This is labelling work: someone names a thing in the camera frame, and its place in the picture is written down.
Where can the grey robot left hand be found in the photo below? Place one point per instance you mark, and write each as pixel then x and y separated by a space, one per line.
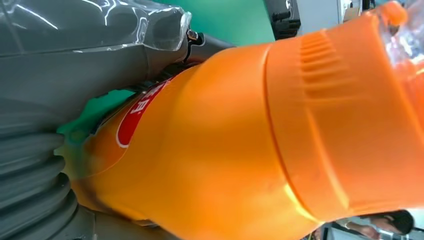
pixel 82 59

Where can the orange plastic bottle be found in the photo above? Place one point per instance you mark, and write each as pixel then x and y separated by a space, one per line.
pixel 248 142

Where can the person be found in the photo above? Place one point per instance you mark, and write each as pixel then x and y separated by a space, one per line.
pixel 396 222

